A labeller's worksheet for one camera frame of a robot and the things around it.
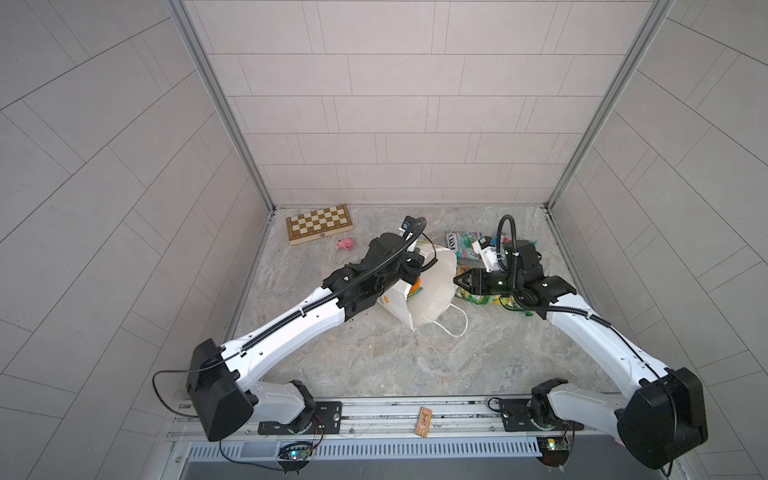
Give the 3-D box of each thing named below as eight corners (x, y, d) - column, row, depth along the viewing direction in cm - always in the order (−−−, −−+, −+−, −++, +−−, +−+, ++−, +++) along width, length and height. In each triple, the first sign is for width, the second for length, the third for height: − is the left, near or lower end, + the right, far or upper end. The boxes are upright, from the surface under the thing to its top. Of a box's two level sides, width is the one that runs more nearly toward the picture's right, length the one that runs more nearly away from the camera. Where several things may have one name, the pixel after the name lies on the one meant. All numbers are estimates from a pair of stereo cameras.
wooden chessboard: (291, 246, 106) (288, 240, 104) (288, 223, 113) (285, 216, 111) (354, 230, 111) (353, 224, 108) (347, 209, 118) (346, 203, 115)
